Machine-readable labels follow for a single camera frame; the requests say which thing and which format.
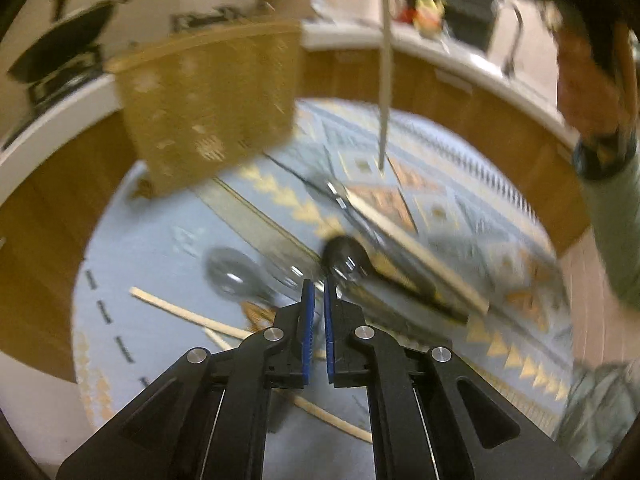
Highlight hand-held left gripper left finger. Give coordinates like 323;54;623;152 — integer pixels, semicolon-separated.
57;279;316;480

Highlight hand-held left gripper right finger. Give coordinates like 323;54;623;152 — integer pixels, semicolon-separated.
324;279;586;480

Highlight black spoon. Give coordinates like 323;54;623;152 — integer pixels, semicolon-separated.
319;234;472;327

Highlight wooden chopstick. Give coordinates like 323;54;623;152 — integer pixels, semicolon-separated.
377;0;397;172
204;326;374;444
344;186;492;315
129;286;252;340

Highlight metal spoon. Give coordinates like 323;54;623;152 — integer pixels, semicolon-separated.
201;245;282;307

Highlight bamboo utensil holder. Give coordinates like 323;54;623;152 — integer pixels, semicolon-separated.
107;17;303;198

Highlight person's right forearm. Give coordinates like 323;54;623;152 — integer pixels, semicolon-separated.
581;157;640;313

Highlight person's right hand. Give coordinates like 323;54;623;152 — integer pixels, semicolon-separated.
554;24;628;138

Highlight kitchen faucet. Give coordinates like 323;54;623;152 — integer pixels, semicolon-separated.
499;0;527;79

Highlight silver metal cutlery piece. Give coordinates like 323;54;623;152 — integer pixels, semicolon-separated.
324;179;442;297

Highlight yellow and red object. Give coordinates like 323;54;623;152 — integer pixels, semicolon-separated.
411;0;447;39

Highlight blue patterned table mat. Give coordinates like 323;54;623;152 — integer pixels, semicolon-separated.
71;99;574;443

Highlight black wristwatch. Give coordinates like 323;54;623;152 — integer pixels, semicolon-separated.
571;129;640;182

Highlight wooden kitchen cabinets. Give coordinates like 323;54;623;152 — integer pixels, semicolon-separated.
0;35;594;382

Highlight person's trouser leg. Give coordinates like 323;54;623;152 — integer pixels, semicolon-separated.
554;359;640;477

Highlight white kitchen countertop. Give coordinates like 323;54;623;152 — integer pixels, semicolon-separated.
0;19;582;192

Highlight gas stove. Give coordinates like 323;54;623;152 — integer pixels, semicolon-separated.
27;4;273;107

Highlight black frying pan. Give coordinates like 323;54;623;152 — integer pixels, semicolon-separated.
7;0;193;83

